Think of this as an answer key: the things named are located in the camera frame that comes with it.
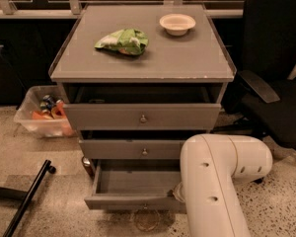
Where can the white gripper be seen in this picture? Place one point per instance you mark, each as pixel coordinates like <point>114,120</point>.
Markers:
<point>179,193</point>

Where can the grey bottom drawer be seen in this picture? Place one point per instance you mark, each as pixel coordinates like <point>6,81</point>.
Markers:
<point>135,184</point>

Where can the grey drawer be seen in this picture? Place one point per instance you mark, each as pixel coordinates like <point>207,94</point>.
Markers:
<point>135,184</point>
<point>134,144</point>
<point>142,107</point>

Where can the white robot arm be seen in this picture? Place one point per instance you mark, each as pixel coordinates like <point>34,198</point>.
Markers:
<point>210,166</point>

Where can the grey middle drawer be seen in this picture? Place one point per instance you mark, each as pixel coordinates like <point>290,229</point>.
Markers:
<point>134,144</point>

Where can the grey drawer cabinet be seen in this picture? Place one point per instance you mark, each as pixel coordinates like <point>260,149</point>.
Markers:
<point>198,57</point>

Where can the grey top drawer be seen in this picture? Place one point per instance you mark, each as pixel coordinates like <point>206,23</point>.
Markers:
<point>142,107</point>

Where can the brown can behind cabinet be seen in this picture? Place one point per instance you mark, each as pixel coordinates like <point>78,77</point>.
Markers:
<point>87,166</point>

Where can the black office chair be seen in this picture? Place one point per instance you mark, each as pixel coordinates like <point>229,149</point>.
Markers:
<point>264,89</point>

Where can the orange snack packet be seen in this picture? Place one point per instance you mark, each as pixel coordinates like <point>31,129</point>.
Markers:
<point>57,111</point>

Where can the blue soda can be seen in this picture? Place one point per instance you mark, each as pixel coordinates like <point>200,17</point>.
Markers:
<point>50,102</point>

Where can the green chip bag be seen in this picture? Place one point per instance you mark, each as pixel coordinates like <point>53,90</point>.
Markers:
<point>126,41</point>

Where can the clear plastic bin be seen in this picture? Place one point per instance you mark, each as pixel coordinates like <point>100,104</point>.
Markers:
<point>34,115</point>

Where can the white paper bowl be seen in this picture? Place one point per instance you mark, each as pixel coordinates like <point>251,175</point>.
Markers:
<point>177,24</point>

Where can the black metal floor stand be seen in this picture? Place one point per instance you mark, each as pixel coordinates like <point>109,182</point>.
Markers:
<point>25,197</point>

